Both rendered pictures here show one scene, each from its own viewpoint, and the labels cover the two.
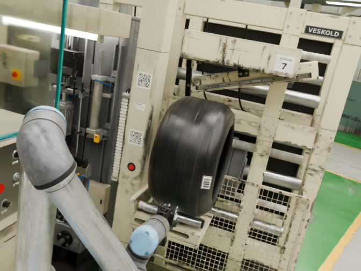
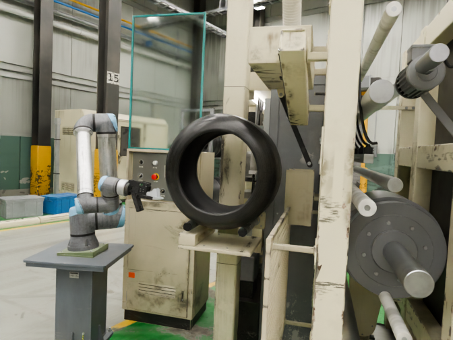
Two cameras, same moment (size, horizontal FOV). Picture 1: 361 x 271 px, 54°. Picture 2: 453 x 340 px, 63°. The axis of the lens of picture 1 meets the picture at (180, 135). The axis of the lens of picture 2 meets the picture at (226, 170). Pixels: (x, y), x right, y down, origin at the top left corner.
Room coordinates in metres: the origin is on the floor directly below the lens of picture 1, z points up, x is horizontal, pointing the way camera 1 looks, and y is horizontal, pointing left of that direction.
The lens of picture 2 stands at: (1.69, -2.01, 1.29)
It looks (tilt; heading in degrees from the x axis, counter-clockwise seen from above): 3 degrees down; 89
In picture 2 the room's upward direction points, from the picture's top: 3 degrees clockwise
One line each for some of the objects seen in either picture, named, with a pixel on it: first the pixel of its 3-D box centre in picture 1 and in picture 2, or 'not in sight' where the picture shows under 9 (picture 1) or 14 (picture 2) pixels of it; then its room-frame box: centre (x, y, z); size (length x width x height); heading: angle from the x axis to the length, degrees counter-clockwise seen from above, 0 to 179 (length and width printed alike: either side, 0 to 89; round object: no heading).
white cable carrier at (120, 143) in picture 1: (122, 137); not in sight; (1.75, 0.29, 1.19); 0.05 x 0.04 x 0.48; 165
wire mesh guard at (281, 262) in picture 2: (221, 228); (278, 293); (1.97, -0.35, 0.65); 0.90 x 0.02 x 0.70; 75
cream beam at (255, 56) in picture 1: (242, 53); (285, 63); (1.97, -0.25, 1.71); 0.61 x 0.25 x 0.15; 75
